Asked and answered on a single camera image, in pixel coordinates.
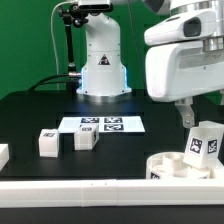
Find white marker base plate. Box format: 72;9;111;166
58;116;145;133

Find white left fence piece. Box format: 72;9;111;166
0;144;9;171

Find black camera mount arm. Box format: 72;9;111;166
58;5;88;93

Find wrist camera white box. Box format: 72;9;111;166
144;9;218;46

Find white front fence bar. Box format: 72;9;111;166
0;179;224;208

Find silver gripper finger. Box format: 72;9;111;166
175;97;195;128

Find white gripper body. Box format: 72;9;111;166
146;41;224;102

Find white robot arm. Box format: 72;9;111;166
78;0;224;128

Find white cable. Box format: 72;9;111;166
50;0;78;91

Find black cables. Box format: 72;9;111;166
27;73;72;92

